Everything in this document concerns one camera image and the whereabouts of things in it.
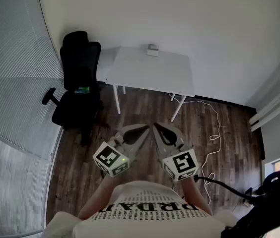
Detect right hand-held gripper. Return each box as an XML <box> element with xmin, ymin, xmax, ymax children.
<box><xmin>152</xmin><ymin>122</ymin><xmax>200</xmax><ymax>182</ymax></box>

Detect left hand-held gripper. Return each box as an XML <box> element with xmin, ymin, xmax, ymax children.
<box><xmin>92</xmin><ymin>123</ymin><xmax>148</xmax><ymax>177</ymax></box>

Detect person's left forearm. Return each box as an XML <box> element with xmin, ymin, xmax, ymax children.
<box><xmin>77</xmin><ymin>174</ymin><xmax>121</xmax><ymax>220</ymax></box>

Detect person's right forearm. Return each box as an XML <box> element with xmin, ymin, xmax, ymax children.
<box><xmin>179</xmin><ymin>177</ymin><xmax>214</xmax><ymax>217</ymax></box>

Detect grey and white tissue box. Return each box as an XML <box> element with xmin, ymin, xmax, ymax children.
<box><xmin>146</xmin><ymin>43</ymin><xmax>159</xmax><ymax>57</ymax></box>

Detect white table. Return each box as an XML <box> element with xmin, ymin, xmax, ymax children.
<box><xmin>104</xmin><ymin>46</ymin><xmax>196</xmax><ymax>123</ymax></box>

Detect person's white printed shirt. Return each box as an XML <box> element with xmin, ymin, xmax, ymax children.
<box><xmin>43</xmin><ymin>181</ymin><xmax>240</xmax><ymax>238</ymax></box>

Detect black office chair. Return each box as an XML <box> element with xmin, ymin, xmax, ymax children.
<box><xmin>41</xmin><ymin>30</ymin><xmax>105</xmax><ymax>147</ymax></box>

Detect black equipment bag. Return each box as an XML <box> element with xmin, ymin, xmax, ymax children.
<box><xmin>220</xmin><ymin>166</ymin><xmax>280</xmax><ymax>238</ymax></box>

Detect grey window blinds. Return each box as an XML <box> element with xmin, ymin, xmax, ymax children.
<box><xmin>0</xmin><ymin>0</ymin><xmax>65</xmax><ymax>166</ymax></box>

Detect white cable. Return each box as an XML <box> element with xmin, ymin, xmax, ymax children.
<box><xmin>168</xmin><ymin>92</ymin><xmax>223</xmax><ymax>204</ymax></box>

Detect thick black cable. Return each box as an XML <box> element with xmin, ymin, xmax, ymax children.
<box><xmin>193</xmin><ymin>175</ymin><xmax>255</xmax><ymax>200</ymax></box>

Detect white frame rails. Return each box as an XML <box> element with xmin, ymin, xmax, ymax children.
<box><xmin>248</xmin><ymin>73</ymin><xmax>280</xmax><ymax>133</ymax></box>

